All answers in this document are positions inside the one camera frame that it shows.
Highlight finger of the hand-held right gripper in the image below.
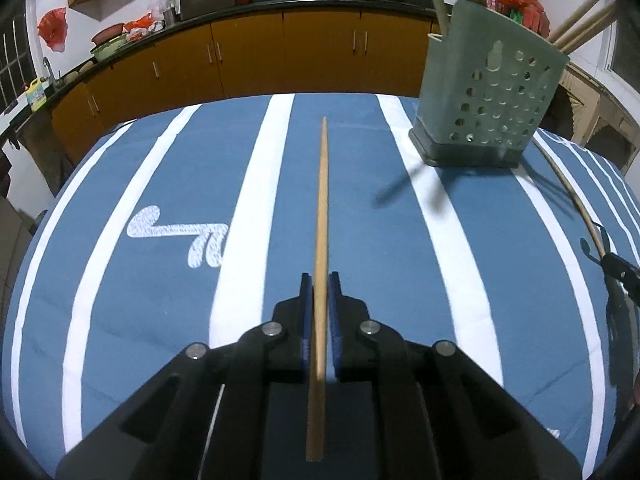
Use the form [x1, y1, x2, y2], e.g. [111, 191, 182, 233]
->
[600, 252, 640, 307]

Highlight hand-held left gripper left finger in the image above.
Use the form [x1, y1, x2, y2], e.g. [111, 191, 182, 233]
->
[55, 272, 315, 480]

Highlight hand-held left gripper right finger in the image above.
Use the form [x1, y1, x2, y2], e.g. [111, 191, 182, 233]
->
[327, 270, 584, 480]

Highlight green perforated utensil holder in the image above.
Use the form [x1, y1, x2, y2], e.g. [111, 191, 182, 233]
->
[408, 0, 571, 169]

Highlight blue white striped tablecloth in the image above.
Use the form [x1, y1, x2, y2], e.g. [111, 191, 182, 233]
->
[0, 91, 640, 480]

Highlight carved wooden furniture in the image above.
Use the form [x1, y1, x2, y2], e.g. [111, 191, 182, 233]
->
[540, 62, 636, 177]

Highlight orange kitchen base cabinets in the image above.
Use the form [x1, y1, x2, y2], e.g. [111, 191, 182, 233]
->
[50, 7, 442, 162]

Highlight pile of red bags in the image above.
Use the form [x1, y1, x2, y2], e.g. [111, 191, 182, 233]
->
[492, 0, 550, 39]

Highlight black kitchen countertop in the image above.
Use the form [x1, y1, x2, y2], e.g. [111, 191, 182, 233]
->
[0, 0, 454, 132]

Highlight green basin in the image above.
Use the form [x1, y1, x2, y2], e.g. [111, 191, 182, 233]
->
[89, 37, 126, 61]

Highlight red and white bag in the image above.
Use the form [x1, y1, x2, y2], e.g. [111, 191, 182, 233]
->
[123, 12, 166, 41]

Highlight clear glass jar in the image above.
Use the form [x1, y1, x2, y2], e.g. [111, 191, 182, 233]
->
[150, 0, 179, 24]

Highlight red bowl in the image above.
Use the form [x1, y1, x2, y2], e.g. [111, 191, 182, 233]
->
[91, 22, 126, 45]

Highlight yellow detergent bottle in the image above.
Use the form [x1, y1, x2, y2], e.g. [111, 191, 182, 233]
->
[27, 78, 47, 113]

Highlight red plastic bag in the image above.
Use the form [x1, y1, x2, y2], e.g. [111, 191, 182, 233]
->
[38, 7, 68, 54]

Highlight barred window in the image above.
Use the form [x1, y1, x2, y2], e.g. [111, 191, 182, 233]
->
[0, 12, 32, 112]

